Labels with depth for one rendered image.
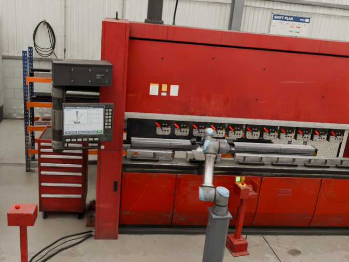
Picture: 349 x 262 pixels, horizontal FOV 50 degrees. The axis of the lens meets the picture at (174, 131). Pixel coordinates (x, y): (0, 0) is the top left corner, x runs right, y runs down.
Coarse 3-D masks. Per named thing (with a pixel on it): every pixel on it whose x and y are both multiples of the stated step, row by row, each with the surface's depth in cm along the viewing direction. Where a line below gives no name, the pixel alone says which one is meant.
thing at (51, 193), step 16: (48, 128) 444; (48, 144) 405; (80, 144) 410; (48, 160) 412; (64, 160) 415; (80, 160) 417; (48, 176) 418; (64, 176) 421; (80, 176) 423; (48, 192) 424; (64, 192) 427; (80, 192) 430; (48, 208) 431; (64, 208) 433; (80, 208) 436
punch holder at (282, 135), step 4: (280, 128) 423; (284, 128) 420; (288, 128) 420; (292, 128) 421; (280, 132) 422; (288, 132) 422; (292, 132) 422; (280, 136) 422; (284, 136) 422; (288, 136) 425; (292, 136) 424
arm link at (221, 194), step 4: (216, 188) 331; (220, 188) 331; (224, 188) 333; (216, 192) 328; (220, 192) 326; (224, 192) 326; (228, 192) 328; (216, 196) 327; (220, 196) 326; (224, 196) 326; (228, 196) 328; (216, 200) 328; (220, 200) 327; (224, 200) 328; (220, 204) 329; (224, 204) 329
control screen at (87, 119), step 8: (64, 112) 325; (72, 112) 328; (80, 112) 330; (88, 112) 333; (96, 112) 336; (64, 120) 327; (72, 120) 330; (80, 120) 333; (88, 120) 335; (96, 120) 338; (64, 128) 330; (72, 128) 332; (80, 128) 335; (88, 128) 338; (96, 128) 340
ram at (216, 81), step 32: (128, 64) 375; (160, 64) 379; (192, 64) 383; (224, 64) 388; (256, 64) 392; (288, 64) 397; (320, 64) 401; (128, 96) 385; (160, 96) 390; (192, 96) 394; (224, 96) 399; (256, 96) 403; (288, 96) 408; (320, 96) 413
